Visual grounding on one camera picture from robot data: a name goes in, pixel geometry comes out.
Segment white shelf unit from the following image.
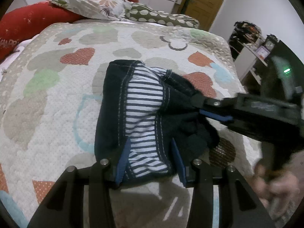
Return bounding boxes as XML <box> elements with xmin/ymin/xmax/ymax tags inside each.
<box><xmin>237</xmin><ymin>44</ymin><xmax>271</xmax><ymax>89</ymax></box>

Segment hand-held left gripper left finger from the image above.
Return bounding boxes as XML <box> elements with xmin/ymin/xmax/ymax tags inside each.
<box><xmin>27</xmin><ymin>144</ymin><xmax>131</xmax><ymax>228</ymax></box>

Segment olive dotted pillow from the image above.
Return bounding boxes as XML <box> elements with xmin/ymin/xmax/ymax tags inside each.
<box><xmin>125</xmin><ymin>3</ymin><xmax>200</xmax><ymax>29</ymax></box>

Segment pastel heart patterned quilt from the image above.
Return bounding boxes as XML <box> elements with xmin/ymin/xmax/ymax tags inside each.
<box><xmin>0</xmin><ymin>22</ymin><xmax>269</xmax><ymax>228</ymax></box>

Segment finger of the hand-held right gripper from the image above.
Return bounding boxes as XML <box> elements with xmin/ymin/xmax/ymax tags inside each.
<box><xmin>199</xmin><ymin>110</ymin><xmax>234</xmax><ymax>126</ymax></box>
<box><xmin>190</xmin><ymin>94</ymin><xmax>238</xmax><ymax>110</ymax></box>

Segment red printed bolster pillow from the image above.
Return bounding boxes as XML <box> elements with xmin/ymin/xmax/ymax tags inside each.
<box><xmin>0</xmin><ymin>0</ymin><xmax>84</xmax><ymax>61</ymax></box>

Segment person's right hand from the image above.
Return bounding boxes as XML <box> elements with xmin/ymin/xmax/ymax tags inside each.
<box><xmin>253</xmin><ymin>165</ymin><xmax>302</xmax><ymax>209</ymax></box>

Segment small dark table clock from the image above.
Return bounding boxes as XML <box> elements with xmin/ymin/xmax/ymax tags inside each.
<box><xmin>264</xmin><ymin>35</ymin><xmax>277</xmax><ymax>53</ymax></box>

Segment dark cluttered shelf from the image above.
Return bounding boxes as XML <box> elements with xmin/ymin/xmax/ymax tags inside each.
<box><xmin>229</xmin><ymin>21</ymin><xmax>264</xmax><ymax>53</ymax></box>

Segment dark navy striped pants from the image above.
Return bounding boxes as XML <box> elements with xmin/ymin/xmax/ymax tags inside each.
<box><xmin>94</xmin><ymin>60</ymin><xmax>220</xmax><ymax>187</ymax></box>

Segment brown wooden door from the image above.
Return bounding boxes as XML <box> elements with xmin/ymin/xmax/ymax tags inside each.
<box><xmin>184</xmin><ymin>0</ymin><xmax>231</xmax><ymax>32</ymax></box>

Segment floral white pillow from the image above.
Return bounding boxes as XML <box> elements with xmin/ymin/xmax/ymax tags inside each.
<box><xmin>50</xmin><ymin>0</ymin><xmax>134</xmax><ymax>21</ymax></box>

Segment pale pink bed sheet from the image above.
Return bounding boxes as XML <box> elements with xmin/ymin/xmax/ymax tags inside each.
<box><xmin>0</xmin><ymin>34</ymin><xmax>40</xmax><ymax>81</ymax></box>

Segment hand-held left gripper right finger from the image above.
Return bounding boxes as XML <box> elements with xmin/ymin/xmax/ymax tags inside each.
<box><xmin>171</xmin><ymin>139</ymin><xmax>276</xmax><ymax>228</ymax></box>

